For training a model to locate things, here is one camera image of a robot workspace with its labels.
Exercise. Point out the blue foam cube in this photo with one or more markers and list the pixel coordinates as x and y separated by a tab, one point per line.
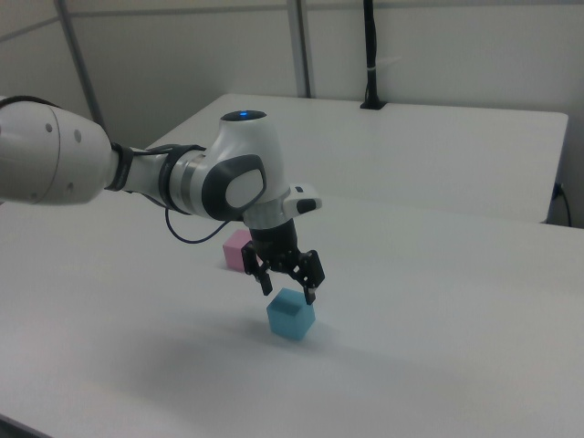
287	324

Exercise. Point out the black camera stand pole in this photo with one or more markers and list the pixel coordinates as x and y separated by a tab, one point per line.
372	45

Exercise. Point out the grey metal partition post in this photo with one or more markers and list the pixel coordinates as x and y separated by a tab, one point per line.
302	45
77	50

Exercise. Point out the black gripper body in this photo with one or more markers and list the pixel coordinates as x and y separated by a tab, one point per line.
276	246

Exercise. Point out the pink foam cube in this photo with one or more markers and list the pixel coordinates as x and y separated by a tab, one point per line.
233	255

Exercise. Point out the white rounded-corner table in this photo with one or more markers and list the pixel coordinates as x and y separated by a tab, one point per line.
410	150

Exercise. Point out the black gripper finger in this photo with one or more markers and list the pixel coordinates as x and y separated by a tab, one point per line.
256	269
312	274

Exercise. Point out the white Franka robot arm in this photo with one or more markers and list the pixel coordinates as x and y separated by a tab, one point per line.
246	146

